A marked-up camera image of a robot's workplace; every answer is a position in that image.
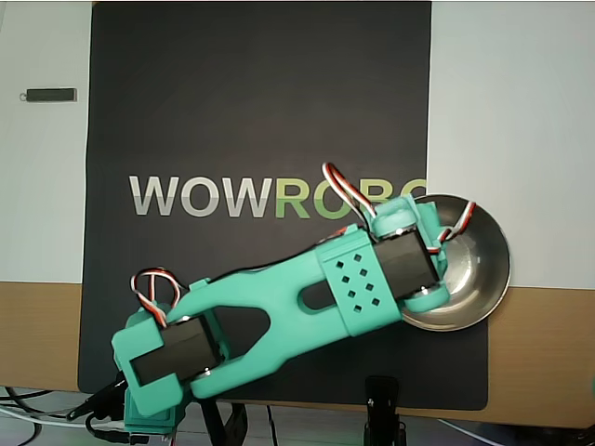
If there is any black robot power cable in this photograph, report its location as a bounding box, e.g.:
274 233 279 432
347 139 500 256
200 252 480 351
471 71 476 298
85 413 150 445

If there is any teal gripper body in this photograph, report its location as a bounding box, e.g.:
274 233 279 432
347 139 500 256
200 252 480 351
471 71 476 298
416 202 453 281

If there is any black USB stick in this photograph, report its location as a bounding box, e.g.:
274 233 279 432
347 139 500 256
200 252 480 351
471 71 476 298
19 86 79 104

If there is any red white black servo wire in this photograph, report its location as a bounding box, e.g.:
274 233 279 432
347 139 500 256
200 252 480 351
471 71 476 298
321 162 378 220
128 267 183 327
438 199 479 256

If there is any metal bowl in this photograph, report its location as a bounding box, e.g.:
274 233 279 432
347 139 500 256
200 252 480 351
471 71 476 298
400 193 511 334

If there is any black floor cable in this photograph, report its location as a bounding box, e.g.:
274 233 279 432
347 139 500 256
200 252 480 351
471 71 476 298
0 385 53 413

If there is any white floor cable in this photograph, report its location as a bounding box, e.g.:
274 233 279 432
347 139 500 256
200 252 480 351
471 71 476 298
0 405 87 446

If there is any black camera stand with springs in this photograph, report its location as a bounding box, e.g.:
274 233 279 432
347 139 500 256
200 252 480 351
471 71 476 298
364 375 409 446

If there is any black WOWROBO mat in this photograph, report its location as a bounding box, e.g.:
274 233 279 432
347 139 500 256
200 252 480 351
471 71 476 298
77 1 489 413

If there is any white paper sheet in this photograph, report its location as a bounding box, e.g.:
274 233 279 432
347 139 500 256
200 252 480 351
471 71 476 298
0 0 93 284
426 0 595 292

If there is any black table clamp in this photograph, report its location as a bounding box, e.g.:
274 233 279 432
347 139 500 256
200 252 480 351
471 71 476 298
197 398 250 446
67 374 129 422

